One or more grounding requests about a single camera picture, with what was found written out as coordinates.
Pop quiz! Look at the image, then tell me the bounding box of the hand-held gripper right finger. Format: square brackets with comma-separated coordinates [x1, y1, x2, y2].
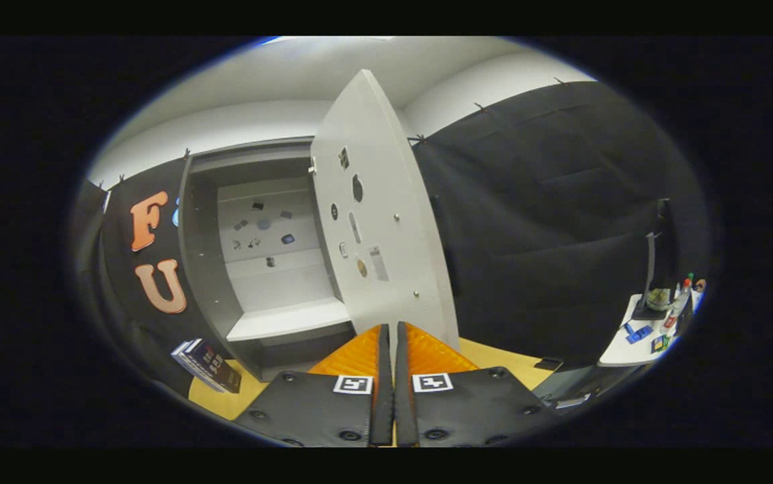
[395, 321, 560, 448]

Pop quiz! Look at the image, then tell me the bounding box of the grey cabinet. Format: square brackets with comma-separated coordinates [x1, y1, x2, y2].
[178, 138, 357, 382]

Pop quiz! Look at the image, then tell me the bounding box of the black desk stand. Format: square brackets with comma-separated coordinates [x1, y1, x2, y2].
[632, 198, 673, 321]

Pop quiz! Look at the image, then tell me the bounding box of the black backdrop cloth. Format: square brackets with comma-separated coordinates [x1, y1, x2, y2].
[74, 81, 710, 397]

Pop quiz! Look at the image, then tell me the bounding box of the white side table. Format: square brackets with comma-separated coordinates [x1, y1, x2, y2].
[598, 290, 704, 368]

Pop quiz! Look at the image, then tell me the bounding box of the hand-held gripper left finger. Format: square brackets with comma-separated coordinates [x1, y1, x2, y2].
[234, 323, 395, 448]

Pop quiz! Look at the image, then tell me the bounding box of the red capped bottle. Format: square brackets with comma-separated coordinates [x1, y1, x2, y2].
[665, 272, 694, 330]

